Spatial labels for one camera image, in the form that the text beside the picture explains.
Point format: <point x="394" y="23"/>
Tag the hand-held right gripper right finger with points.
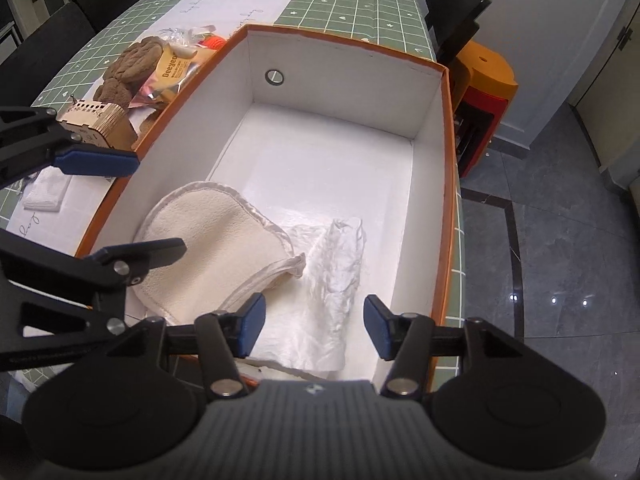
<point x="377" y="327"/>

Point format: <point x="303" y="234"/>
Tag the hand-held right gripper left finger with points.
<point x="251" y="324"/>

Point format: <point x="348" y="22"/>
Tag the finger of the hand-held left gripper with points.
<point x="97" y="162"/>
<point x="145" y="255"/>

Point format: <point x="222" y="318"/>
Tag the beige quilted cloth pad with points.
<point x="210" y="240"/>

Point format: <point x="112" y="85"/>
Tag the white plastic bag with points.
<point x="320" y="280"/>

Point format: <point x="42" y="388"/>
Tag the brown bear-shaped fibre scrubber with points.
<point x="132" y="65"/>

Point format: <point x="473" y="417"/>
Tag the orange cardboard box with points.
<point x="325" y="160"/>

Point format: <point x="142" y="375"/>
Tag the small wooden house model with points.
<point x="95" y="120"/>

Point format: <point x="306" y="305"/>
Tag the white folded cloth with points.
<point x="47" y="190"/>

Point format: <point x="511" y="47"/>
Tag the yellow snack packet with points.
<point x="172" y="72"/>

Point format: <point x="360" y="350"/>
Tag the small orange item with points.
<point x="212" y="41"/>

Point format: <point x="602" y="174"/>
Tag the red plastic stool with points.
<point x="477" y="125"/>

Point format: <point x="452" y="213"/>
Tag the cream door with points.
<point x="610" y="85"/>

